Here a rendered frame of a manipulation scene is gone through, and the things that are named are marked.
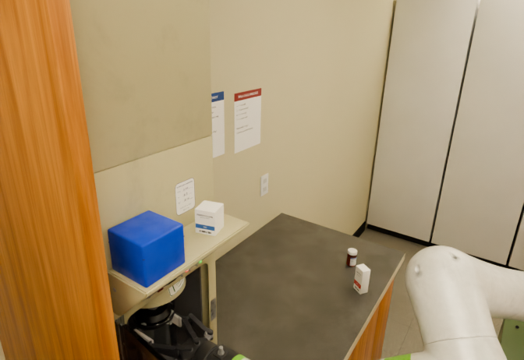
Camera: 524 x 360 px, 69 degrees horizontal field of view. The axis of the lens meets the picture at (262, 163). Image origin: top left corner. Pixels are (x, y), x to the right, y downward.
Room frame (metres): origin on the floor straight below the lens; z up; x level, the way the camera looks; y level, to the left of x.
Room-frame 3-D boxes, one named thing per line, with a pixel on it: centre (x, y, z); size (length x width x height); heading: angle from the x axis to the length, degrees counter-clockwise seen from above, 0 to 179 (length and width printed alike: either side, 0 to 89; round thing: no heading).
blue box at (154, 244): (0.63, 0.22, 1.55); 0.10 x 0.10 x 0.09; 56
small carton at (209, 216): (0.78, 0.12, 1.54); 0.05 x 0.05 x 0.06; 73
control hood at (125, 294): (0.72, 0.16, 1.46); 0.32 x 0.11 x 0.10; 146
